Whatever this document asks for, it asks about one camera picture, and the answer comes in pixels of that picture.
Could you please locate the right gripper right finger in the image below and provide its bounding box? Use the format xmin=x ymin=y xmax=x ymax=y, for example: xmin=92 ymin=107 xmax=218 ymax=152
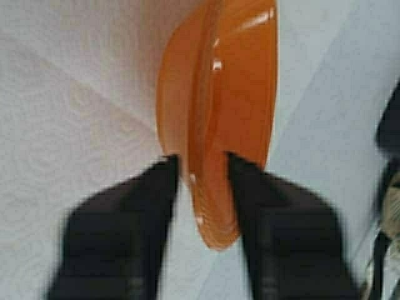
xmin=227 ymin=152 xmax=361 ymax=299

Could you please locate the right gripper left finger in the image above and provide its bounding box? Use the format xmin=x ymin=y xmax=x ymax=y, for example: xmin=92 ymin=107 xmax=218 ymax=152
xmin=46 ymin=155 xmax=179 ymax=299

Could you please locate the orange plastic bowl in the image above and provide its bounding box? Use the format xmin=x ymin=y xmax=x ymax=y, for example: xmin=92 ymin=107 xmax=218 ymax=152
xmin=156 ymin=1 xmax=279 ymax=251

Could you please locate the black spatula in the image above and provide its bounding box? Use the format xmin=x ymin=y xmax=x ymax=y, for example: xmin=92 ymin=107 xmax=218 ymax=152
xmin=369 ymin=84 xmax=399 ymax=299

